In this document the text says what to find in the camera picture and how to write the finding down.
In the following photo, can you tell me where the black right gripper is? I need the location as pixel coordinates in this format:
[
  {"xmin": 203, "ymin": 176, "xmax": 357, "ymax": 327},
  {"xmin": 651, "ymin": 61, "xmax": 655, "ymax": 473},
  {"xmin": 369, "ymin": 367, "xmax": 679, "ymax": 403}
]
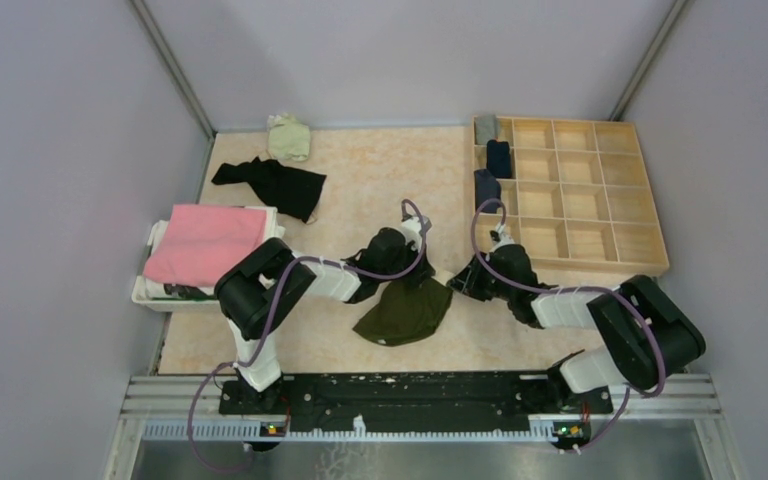
[{"xmin": 447, "ymin": 251, "xmax": 515, "ymax": 302}]

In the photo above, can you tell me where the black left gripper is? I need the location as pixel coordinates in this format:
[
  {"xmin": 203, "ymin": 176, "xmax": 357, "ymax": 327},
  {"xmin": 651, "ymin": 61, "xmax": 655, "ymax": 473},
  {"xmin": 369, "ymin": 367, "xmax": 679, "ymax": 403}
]
[{"xmin": 377, "ymin": 236, "xmax": 434, "ymax": 288}]

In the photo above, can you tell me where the dark green underwear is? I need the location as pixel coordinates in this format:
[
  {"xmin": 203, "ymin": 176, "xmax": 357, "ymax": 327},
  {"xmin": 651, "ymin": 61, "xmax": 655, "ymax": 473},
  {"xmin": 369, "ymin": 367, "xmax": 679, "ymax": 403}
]
[{"xmin": 353, "ymin": 278, "xmax": 453, "ymax": 347}]

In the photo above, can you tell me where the navy underwear cream waistband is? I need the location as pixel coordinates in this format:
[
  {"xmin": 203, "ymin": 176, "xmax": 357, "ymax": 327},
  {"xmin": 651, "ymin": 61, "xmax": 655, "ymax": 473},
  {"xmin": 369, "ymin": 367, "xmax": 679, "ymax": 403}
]
[{"xmin": 473, "ymin": 169, "xmax": 502, "ymax": 214}]

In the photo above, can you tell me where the navy orange underwear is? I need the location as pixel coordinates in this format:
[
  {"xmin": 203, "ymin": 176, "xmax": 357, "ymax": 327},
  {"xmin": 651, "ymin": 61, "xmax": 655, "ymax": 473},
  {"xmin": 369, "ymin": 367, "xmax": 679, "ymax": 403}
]
[{"xmin": 486, "ymin": 139, "xmax": 514, "ymax": 179}]

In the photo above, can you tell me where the grey underwear white waistband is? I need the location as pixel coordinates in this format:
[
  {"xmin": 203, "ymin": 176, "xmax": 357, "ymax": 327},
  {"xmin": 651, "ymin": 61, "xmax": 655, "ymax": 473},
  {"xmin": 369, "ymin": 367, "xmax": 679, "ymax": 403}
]
[{"xmin": 473, "ymin": 114, "xmax": 500, "ymax": 146}]

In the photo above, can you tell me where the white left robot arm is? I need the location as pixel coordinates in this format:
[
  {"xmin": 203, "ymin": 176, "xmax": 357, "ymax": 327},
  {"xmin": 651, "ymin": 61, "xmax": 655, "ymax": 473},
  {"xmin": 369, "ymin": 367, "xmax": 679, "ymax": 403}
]
[{"xmin": 214, "ymin": 217, "xmax": 433, "ymax": 414}]

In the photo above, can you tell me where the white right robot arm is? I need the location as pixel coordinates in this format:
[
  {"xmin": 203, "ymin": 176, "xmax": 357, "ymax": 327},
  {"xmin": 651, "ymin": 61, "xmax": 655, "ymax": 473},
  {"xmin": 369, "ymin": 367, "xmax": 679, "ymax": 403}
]
[{"xmin": 447, "ymin": 244, "xmax": 707, "ymax": 412}]

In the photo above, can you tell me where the black underwear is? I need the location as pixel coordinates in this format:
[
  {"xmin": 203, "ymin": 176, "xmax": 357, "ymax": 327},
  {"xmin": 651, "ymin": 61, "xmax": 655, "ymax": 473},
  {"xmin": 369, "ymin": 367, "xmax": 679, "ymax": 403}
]
[{"xmin": 211, "ymin": 157, "xmax": 327, "ymax": 223}]

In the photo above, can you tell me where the light green underwear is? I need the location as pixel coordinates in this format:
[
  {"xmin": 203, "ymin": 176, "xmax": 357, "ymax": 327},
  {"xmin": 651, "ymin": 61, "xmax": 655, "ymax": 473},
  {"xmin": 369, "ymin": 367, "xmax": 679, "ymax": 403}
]
[{"xmin": 267, "ymin": 113, "xmax": 312, "ymax": 162}]

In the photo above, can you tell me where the wooden compartment tray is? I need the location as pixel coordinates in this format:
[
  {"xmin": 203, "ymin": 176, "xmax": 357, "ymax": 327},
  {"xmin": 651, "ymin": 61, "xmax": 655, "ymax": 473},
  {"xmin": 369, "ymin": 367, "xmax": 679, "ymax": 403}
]
[{"xmin": 472, "ymin": 116, "xmax": 670, "ymax": 276}]

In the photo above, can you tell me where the pink folded cloth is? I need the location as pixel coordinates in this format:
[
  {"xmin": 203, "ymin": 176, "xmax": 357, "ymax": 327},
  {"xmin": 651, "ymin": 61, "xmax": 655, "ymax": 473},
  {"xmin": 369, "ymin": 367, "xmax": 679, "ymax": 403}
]
[{"xmin": 143, "ymin": 204, "xmax": 269, "ymax": 287}]

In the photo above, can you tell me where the white perforated plastic basket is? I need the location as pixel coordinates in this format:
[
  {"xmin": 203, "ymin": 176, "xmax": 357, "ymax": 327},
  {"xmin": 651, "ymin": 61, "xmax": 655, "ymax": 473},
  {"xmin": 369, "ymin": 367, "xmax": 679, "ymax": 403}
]
[{"xmin": 131, "ymin": 220, "xmax": 218, "ymax": 313}]

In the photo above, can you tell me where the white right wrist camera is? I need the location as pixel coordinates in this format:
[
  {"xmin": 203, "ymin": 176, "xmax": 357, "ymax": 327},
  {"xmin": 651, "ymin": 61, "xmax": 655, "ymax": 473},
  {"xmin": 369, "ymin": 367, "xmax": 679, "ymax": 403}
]
[{"xmin": 490, "ymin": 225, "xmax": 515, "ymax": 252}]

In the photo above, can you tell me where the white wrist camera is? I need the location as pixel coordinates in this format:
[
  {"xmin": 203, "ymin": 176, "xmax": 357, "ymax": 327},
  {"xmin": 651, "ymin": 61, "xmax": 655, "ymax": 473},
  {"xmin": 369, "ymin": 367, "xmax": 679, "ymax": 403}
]
[
  {"xmin": 490, "ymin": 225, "xmax": 515, "ymax": 252},
  {"xmin": 398, "ymin": 216, "xmax": 430, "ymax": 251}
]

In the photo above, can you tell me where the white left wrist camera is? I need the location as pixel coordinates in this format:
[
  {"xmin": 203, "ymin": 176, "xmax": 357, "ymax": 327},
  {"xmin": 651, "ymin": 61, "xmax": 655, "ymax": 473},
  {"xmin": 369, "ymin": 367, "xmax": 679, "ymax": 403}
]
[{"xmin": 398, "ymin": 216, "xmax": 430, "ymax": 251}]

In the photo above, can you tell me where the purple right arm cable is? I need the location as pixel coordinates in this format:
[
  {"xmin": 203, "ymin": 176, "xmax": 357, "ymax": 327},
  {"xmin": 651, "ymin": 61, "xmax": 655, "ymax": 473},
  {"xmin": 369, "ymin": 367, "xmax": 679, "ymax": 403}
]
[{"xmin": 469, "ymin": 197, "xmax": 668, "ymax": 455}]

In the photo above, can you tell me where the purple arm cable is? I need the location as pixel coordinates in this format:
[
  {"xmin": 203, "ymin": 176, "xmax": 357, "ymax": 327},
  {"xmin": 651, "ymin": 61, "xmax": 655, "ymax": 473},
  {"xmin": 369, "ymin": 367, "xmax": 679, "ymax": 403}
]
[
  {"xmin": 187, "ymin": 199, "xmax": 432, "ymax": 475},
  {"xmin": 469, "ymin": 197, "xmax": 668, "ymax": 455}
]

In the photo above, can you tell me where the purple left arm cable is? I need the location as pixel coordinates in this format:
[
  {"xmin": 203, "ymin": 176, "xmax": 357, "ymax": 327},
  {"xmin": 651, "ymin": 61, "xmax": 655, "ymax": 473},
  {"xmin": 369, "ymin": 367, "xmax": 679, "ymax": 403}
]
[{"xmin": 187, "ymin": 199, "xmax": 432, "ymax": 475}]

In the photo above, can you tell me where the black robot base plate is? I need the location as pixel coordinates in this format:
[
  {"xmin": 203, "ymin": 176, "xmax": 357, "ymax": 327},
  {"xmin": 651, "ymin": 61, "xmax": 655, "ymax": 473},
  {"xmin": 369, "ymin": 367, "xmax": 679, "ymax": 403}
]
[{"xmin": 219, "ymin": 371, "xmax": 613, "ymax": 433}]

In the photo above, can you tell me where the aluminium frame rail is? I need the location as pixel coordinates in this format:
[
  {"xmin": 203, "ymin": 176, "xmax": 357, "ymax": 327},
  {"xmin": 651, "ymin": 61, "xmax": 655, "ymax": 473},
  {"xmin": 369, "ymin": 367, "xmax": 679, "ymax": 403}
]
[{"xmin": 105, "ymin": 371, "xmax": 745, "ymax": 479}]

